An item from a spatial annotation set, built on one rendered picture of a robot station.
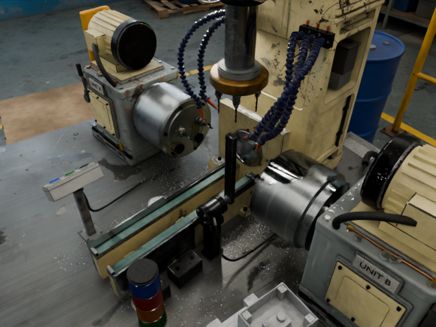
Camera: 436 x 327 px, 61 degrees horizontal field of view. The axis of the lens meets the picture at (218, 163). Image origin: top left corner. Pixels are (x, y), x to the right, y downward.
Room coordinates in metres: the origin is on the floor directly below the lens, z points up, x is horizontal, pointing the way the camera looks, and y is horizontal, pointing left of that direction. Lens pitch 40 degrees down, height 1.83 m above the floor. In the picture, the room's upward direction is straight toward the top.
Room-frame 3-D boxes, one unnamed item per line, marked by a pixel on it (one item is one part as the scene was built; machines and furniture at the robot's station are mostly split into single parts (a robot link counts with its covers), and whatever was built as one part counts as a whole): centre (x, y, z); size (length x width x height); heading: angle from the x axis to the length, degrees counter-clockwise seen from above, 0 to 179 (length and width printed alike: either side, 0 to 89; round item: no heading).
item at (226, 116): (1.12, -0.15, 0.97); 0.30 x 0.11 x 0.34; 44
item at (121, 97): (1.43, 0.38, 0.99); 0.35 x 0.31 x 0.37; 44
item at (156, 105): (1.26, 0.21, 1.04); 0.37 x 0.25 x 0.25; 44
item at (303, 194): (0.77, -0.27, 1.04); 0.41 x 0.25 x 0.25; 44
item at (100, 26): (1.44, 0.43, 1.16); 0.33 x 0.26 x 0.42; 44
